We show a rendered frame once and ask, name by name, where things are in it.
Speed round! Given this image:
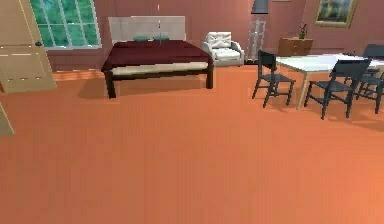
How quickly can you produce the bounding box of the dark red covered bed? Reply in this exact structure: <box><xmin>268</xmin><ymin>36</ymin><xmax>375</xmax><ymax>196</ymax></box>
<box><xmin>100</xmin><ymin>15</ymin><xmax>215</xmax><ymax>99</ymax></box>

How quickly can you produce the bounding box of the white armchair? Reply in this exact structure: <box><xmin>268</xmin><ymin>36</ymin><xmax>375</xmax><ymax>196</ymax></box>
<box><xmin>201</xmin><ymin>31</ymin><xmax>245</xmax><ymax>68</ymax></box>

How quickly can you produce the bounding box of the black dining chair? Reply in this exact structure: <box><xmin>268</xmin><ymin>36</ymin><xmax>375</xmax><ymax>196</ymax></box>
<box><xmin>355</xmin><ymin>70</ymin><xmax>384</xmax><ymax>115</ymax></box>
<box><xmin>251</xmin><ymin>49</ymin><xmax>297</xmax><ymax>109</ymax></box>
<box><xmin>303</xmin><ymin>58</ymin><xmax>372</xmax><ymax>121</ymax></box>
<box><xmin>361</xmin><ymin>43</ymin><xmax>384</xmax><ymax>60</ymax></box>

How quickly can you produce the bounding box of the grey shade floor lamp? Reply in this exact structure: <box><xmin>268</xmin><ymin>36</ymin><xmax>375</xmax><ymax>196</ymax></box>
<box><xmin>245</xmin><ymin>0</ymin><xmax>270</xmax><ymax>64</ymax></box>

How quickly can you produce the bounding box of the brown wooden chest of drawers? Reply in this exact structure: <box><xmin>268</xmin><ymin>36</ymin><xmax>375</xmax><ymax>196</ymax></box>
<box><xmin>277</xmin><ymin>36</ymin><xmax>314</xmax><ymax>57</ymax></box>

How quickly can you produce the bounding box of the white dining table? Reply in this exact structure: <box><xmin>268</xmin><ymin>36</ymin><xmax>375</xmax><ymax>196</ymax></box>
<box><xmin>275</xmin><ymin>53</ymin><xmax>384</xmax><ymax>111</ymax></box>

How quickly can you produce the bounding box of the small potted house plant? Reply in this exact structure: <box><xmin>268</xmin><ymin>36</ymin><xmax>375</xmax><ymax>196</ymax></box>
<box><xmin>298</xmin><ymin>23</ymin><xmax>309</xmax><ymax>40</ymax></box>

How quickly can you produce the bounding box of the white framed window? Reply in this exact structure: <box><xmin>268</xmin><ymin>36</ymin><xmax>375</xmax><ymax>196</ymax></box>
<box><xmin>29</xmin><ymin>0</ymin><xmax>102</xmax><ymax>51</ymax></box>

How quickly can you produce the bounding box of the beige room door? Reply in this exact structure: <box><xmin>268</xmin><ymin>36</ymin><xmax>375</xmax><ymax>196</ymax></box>
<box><xmin>0</xmin><ymin>0</ymin><xmax>58</xmax><ymax>94</ymax></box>

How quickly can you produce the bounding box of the gold framed wall picture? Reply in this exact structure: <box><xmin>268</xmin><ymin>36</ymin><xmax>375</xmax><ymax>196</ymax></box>
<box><xmin>314</xmin><ymin>0</ymin><xmax>359</xmax><ymax>29</ymax></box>

